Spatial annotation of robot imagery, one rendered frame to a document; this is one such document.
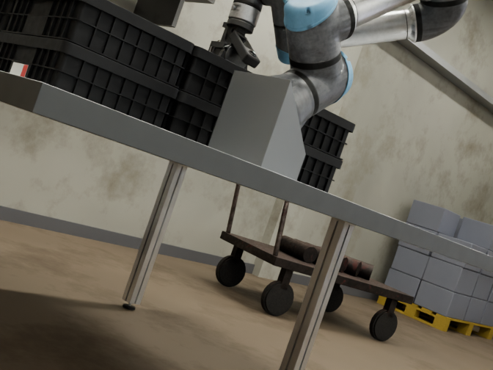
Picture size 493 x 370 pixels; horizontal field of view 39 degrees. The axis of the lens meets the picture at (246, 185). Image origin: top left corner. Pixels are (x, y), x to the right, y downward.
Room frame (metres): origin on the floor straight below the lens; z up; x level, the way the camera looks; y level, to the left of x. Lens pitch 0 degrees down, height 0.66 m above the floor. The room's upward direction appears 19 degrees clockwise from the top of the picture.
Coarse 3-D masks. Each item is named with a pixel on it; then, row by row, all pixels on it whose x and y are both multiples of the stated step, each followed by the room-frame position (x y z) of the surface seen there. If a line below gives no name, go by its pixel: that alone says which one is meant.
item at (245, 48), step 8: (232, 40) 1.75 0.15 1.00; (240, 40) 1.73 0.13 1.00; (248, 40) 1.78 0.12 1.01; (240, 48) 1.72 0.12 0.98; (248, 48) 1.72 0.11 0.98; (240, 56) 1.71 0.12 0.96; (248, 56) 1.69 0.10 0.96; (256, 56) 1.71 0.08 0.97; (248, 64) 1.71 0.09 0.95; (256, 64) 1.71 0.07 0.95
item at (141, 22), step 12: (84, 0) 1.41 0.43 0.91; (96, 0) 1.42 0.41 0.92; (108, 12) 1.45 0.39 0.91; (120, 12) 1.46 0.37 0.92; (132, 12) 1.48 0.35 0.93; (132, 24) 1.49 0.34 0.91; (144, 24) 1.50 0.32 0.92; (156, 36) 1.53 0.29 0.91; (168, 36) 1.55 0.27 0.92; (180, 48) 1.58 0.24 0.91; (192, 48) 1.60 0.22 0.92
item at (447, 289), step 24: (408, 216) 6.99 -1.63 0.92; (432, 216) 6.81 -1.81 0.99; (456, 216) 6.94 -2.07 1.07; (456, 240) 6.58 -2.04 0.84; (480, 240) 6.81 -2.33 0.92; (408, 264) 6.86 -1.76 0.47; (432, 264) 6.69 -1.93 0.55; (456, 264) 6.53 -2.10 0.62; (408, 288) 6.80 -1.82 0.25; (432, 288) 6.63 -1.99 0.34; (456, 288) 6.48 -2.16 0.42; (480, 288) 6.82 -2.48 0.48; (408, 312) 6.73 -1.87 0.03; (432, 312) 6.59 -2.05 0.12; (456, 312) 6.59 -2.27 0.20; (480, 312) 6.93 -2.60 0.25
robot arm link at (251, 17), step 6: (234, 6) 1.76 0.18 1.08; (240, 6) 1.76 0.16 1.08; (246, 6) 1.75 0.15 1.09; (234, 12) 1.76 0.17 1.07; (240, 12) 1.76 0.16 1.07; (246, 12) 1.76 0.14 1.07; (252, 12) 1.76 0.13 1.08; (258, 12) 1.78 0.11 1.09; (234, 18) 1.77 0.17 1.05; (240, 18) 1.76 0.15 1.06; (246, 18) 1.76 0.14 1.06; (252, 18) 1.76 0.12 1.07; (252, 24) 1.77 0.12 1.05
